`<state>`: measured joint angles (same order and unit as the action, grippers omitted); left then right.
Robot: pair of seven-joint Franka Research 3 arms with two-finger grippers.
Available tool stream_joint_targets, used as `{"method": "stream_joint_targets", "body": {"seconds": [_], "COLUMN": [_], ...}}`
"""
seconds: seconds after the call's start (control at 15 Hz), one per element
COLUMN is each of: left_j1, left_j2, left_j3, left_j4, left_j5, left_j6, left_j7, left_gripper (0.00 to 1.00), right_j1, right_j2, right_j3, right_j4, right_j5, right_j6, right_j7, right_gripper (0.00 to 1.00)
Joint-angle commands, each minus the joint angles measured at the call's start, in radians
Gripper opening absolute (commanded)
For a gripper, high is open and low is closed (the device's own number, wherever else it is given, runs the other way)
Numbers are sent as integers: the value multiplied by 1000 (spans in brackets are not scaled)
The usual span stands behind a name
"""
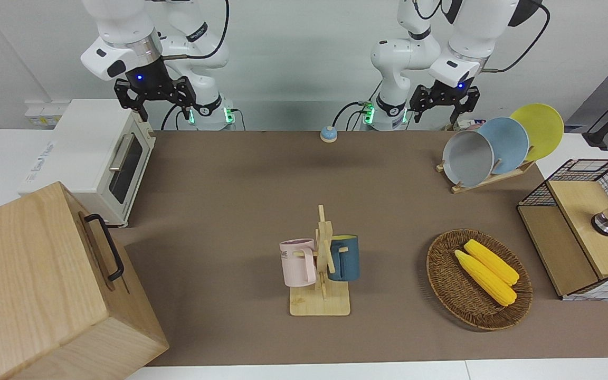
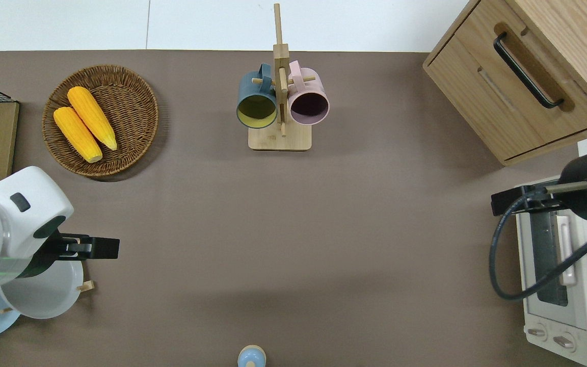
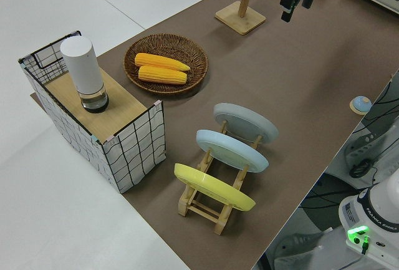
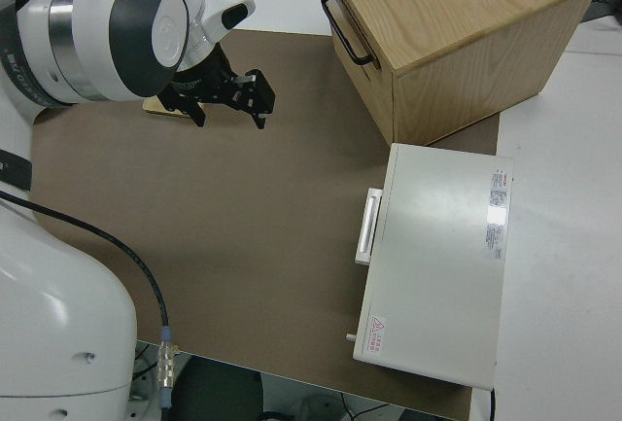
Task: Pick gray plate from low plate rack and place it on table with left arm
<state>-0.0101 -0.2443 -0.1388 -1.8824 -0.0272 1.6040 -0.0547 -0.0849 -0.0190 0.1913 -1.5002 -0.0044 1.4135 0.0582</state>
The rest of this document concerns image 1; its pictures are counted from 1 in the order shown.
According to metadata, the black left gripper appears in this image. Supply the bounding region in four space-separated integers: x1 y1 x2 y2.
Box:
410 78 481 126

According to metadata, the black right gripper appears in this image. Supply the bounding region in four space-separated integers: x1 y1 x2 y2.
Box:
113 56 197 124

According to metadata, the gray plate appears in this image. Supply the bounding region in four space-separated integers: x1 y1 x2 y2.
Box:
442 130 495 187

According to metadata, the light blue plate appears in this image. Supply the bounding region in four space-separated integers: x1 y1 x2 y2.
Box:
477 117 530 175

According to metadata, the wooden plate rack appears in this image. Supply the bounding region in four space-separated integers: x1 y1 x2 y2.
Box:
436 157 537 194

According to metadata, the yellow plate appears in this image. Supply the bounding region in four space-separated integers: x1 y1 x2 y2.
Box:
510 103 565 162

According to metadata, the white toaster oven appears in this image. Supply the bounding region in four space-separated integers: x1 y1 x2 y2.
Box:
17 99 156 229

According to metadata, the brown table mat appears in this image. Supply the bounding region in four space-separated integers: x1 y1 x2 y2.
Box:
111 129 608 367

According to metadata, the yellow corn cob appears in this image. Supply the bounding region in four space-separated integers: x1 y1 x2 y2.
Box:
464 239 520 286
454 250 517 307

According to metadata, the dark blue mug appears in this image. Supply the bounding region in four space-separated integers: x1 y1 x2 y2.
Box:
328 235 360 282

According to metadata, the brown wicker basket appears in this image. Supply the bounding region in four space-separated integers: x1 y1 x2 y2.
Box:
426 229 533 331

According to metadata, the pink mug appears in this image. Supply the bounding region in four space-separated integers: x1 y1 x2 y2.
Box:
280 239 317 288

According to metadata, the wooden mug tree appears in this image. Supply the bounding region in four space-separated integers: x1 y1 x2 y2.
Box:
289 205 351 317

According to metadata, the black right base cable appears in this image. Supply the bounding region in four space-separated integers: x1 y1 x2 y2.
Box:
160 103 182 131

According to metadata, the black base cable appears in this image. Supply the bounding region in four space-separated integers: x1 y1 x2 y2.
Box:
333 82 384 131
160 103 182 131

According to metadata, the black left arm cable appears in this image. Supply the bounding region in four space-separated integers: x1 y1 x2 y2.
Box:
481 0 551 73

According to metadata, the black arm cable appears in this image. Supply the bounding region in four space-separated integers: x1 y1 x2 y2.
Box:
481 0 551 73
161 0 230 60

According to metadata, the black left base cable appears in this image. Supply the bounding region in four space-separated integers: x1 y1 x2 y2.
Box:
333 82 384 131

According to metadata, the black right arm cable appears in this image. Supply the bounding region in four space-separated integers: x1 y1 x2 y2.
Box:
161 0 230 60

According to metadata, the white wall power strip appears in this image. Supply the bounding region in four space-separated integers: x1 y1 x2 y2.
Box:
24 100 71 127

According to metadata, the wire grid shelf box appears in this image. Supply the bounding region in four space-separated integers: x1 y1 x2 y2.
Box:
517 158 608 301

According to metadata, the wooden box with black handle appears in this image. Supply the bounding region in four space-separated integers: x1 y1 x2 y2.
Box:
0 181 170 380

